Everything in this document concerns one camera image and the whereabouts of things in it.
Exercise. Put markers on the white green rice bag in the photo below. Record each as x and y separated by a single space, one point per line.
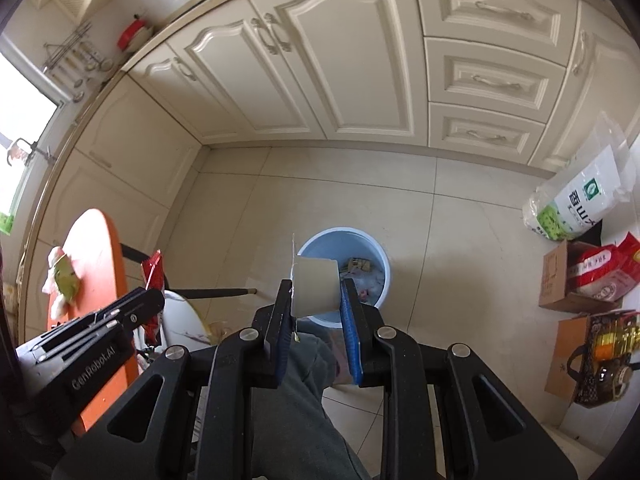
580 200

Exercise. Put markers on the orange round table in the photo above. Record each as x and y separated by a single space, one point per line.
95 260

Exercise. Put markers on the pile of discarded wrappers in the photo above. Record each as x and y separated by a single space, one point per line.
362 272

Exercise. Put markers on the red rice bag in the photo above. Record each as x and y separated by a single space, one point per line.
607 270

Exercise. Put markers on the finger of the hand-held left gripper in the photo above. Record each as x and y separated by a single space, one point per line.
135 305
142 327

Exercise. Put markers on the white plastic bag bundle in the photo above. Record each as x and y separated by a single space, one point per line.
52 260

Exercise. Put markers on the blue trash bin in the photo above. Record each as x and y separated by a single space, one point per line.
382 270

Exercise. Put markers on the white round stool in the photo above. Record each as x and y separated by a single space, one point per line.
182 317

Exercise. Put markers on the cardboard box with oil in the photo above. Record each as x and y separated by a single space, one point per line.
562 360

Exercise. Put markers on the wall utensil rack with ladles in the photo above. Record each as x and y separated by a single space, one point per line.
77 60

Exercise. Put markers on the chrome kitchen faucet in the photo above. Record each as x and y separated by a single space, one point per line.
25 147

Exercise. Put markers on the cardboard box with rice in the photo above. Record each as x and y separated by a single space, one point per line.
555 280

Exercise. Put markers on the person's grey trouser leg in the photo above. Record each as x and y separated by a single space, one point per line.
295 410

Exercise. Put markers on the kitchen window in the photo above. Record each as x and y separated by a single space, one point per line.
25 110

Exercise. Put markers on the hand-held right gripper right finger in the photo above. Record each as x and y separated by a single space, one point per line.
352 340

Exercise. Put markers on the yellow cooking oil bottles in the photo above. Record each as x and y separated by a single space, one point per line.
610 345

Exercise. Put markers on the red snack packet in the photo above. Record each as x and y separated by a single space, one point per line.
152 272

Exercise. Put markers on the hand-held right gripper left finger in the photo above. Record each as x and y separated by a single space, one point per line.
284 340

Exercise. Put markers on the white paper cup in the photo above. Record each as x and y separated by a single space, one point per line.
317 285

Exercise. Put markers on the yellow green snack bag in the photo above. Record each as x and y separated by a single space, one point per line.
67 277

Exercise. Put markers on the cream kitchen base cabinets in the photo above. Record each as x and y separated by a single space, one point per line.
350 60

